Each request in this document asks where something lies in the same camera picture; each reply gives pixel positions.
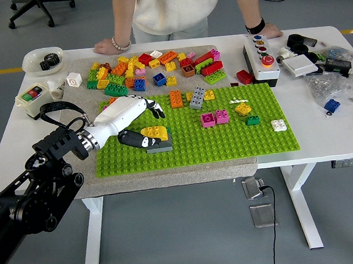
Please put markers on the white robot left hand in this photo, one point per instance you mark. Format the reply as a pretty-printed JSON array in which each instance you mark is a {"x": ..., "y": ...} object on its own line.
[{"x": 119, "y": 115}]

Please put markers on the person's left hand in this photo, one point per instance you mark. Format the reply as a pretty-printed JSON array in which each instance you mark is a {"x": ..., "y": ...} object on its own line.
[{"x": 272, "y": 32}]

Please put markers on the person's right hand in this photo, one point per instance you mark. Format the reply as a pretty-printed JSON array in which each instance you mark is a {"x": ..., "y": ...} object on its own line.
[{"x": 105, "y": 47}]

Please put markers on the yellow curved brick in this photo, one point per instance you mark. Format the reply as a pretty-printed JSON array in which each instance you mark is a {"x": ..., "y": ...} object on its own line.
[{"x": 158, "y": 132}]

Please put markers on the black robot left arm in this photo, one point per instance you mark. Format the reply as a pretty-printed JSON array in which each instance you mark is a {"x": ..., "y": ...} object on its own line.
[{"x": 31, "y": 206}]

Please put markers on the person's right forearm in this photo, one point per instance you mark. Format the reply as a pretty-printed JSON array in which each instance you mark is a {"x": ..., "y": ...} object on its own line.
[{"x": 123, "y": 19}]

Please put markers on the orange long brick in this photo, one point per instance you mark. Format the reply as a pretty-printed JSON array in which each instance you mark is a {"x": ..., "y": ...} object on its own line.
[{"x": 112, "y": 100}]

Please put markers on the magenta brick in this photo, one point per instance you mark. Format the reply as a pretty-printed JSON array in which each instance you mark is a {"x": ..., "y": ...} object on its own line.
[
  {"x": 208, "y": 121},
  {"x": 104, "y": 108}
]

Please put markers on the brown brick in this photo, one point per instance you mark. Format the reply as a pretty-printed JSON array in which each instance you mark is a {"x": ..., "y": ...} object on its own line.
[
  {"x": 188, "y": 71},
  {"x": 105, "y": 66}
]

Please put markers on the green long brick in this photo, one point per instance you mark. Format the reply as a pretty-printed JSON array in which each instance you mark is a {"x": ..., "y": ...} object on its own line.
[
  {"x": 201, "y": 65},
  {"x": 115, "y": 90}
]

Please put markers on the lime brick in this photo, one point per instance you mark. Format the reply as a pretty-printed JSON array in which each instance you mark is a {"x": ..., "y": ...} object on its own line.
[
  {"x": 215, "y": 78},
  {"x": 115, "y": 79},
  {"x": 92, "y": 75}
]

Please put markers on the blue brick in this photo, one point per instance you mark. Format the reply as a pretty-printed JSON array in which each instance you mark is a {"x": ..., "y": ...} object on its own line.
[
  {"x": 139, "y": 85},
  {"x": 159, "y": 79},
  {"x": 332, "y": 106}
]

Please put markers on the pink small brick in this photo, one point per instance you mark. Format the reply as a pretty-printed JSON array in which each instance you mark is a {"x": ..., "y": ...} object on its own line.
[
  {"x": 140, "y": 72},
  {"x": 191, "y": 55}
]

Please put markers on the white brick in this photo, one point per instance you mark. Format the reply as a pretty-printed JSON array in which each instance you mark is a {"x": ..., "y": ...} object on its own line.
[
  {"x": 279, "y": 126},
  {"x": 155, "y": 53}
]

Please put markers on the grey sloped brick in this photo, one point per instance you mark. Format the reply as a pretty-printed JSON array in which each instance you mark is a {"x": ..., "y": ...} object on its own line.
[{"x": 162, "y": 148}]

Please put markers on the red long brick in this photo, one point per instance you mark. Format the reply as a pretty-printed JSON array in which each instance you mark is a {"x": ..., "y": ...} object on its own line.
[
  {"x": 212, "y": 68},
  {"x": 203, "y": 58}
]

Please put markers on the yellow narrow brick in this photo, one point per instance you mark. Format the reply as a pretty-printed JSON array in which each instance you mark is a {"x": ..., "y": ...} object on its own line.
[{"x": 189, "y": 97}]

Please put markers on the grey long brick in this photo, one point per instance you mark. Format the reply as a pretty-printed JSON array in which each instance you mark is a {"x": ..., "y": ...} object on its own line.
[{"x": 197, "y": 99}]

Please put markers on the dark green small brick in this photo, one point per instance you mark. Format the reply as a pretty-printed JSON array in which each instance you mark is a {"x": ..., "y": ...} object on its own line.
[{"x": 252, "y": 121}]

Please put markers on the green baseplate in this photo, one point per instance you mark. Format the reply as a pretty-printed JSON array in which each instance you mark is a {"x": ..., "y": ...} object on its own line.
[{"x": 227, "y": 146}]

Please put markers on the black wristwatch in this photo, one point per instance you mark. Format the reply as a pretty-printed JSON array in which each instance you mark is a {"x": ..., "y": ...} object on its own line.
[{"x": 255, "y": 26}]

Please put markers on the white pipe fitting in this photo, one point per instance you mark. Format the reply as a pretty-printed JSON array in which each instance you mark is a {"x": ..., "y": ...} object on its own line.
[{"x": 284, "y": 55}]

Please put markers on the push-button control box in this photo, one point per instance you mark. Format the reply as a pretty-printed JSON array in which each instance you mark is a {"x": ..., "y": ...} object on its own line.
[{"x": 264, "y": 72}]

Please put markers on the dark metal block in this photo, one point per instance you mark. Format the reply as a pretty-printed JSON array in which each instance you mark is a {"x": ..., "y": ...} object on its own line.
[{"x": 311, "y": 41}]

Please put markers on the white cube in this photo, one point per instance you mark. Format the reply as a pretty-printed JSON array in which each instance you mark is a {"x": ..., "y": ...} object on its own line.
[{"x": 74, "y": 80}]

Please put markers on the black gear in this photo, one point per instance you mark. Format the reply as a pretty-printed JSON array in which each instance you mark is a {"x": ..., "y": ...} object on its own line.
[{"x": 51, "y": 61}]

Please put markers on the white tube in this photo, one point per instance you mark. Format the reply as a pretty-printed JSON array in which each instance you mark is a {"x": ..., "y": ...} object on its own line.
[{"x": 57, "y": 90}]

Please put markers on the dark red small piece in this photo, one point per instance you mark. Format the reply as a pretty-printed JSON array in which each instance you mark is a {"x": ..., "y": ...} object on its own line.
[{"x": 234, "y": 84}]

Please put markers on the clear bag blue parts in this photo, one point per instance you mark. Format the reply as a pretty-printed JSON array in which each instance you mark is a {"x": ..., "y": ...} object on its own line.
[{"x": 336, "y": 53}]

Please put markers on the black power adapter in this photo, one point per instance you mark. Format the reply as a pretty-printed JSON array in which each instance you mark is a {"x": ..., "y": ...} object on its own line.
[{"x": 338, "y": 66}]

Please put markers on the white bowl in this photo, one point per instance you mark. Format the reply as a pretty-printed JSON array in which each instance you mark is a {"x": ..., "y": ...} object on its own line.
[{"x": 31, "y": 61}]

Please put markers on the clear bag of screws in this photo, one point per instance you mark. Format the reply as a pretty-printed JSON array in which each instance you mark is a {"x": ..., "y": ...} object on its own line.
[{"x": 327, "y": 88}]

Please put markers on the black office chair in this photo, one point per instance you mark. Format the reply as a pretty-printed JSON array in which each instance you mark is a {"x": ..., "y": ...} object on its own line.
[{"x": 40, "y": 3}]

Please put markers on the grey-brown mat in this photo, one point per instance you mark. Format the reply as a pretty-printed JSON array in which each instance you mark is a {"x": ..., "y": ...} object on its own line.
[{"x": 168, "y": 179}]

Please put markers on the person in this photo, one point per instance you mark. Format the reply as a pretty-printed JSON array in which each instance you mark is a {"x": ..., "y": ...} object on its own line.
[{"x": 174, "y": 5}]

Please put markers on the white table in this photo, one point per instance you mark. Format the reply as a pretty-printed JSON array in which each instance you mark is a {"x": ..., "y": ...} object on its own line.
[{"x": 319, "y": 138}]

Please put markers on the metal floor socket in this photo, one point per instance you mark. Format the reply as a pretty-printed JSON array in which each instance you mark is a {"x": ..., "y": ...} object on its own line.
[
  {"x": 253, "y": 188},
  {"x": 262, "y": 215}
]

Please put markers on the white switch plate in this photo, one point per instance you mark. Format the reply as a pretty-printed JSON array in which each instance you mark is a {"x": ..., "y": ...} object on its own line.
[{"x": 300, "y": 65}]

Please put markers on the white switch box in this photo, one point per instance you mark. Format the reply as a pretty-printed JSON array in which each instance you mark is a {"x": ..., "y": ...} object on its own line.
[{"x": 32, "y": 98}]

